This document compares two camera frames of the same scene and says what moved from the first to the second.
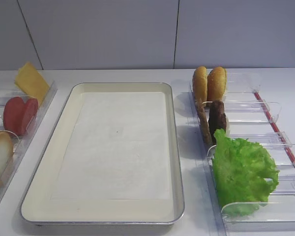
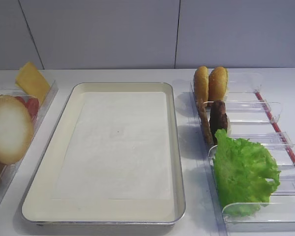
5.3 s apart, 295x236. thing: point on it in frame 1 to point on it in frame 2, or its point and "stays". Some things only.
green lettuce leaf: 244,173 stays
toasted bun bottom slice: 1,154 to 12,130
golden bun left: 200,83 stays
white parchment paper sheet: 117,148 stays
